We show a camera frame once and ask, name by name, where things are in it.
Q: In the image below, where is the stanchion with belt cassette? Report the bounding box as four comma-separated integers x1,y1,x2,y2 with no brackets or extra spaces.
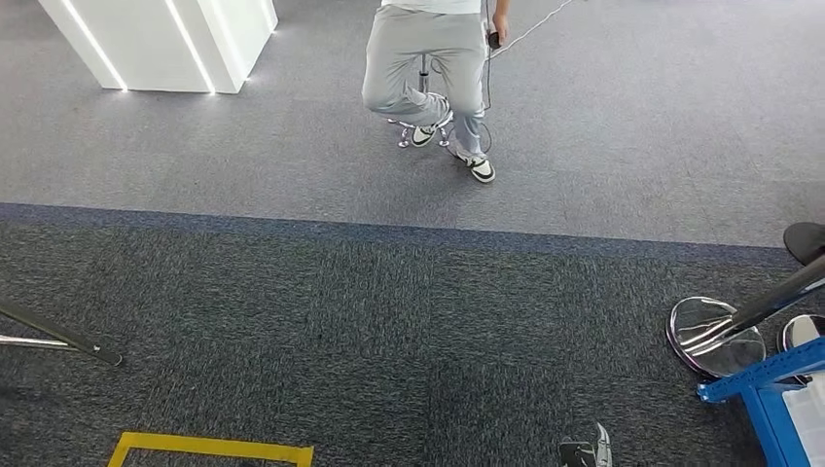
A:
776,314,825,354

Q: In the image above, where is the white plastic crate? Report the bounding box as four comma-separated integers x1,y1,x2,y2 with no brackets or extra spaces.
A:
779,376,825,467

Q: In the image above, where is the person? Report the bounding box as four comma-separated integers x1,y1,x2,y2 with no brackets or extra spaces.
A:
360,0,512,185

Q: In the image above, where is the white lit column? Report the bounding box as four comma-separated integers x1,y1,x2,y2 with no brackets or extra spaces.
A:
37,0,279,96

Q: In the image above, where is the stanchion with chrome base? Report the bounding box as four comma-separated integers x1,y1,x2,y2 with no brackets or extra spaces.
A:
665,254,825,379

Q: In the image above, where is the thin black controller cable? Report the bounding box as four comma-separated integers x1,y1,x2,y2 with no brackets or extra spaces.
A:
445,45,495,156

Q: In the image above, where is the grey metal workbench frame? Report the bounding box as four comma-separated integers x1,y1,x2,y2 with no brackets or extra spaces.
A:
0,299,125,369

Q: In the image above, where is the white controller cable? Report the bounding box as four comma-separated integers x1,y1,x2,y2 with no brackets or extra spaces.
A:
489,0,576,60

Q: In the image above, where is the person's left hand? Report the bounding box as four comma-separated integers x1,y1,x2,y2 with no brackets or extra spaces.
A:
490,11,511,48

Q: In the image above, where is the blue metal shelf rack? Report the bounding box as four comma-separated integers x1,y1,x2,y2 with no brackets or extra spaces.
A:
697,336,825,467

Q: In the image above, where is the chrome swivel stool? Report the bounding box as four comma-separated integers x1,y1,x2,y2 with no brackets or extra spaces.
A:
386,54,456,150

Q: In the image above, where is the thin black stanchion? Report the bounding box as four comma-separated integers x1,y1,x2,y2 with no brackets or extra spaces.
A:
782,222,825,268

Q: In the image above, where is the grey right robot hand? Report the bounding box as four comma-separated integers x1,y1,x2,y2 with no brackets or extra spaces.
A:
592,421,614,467

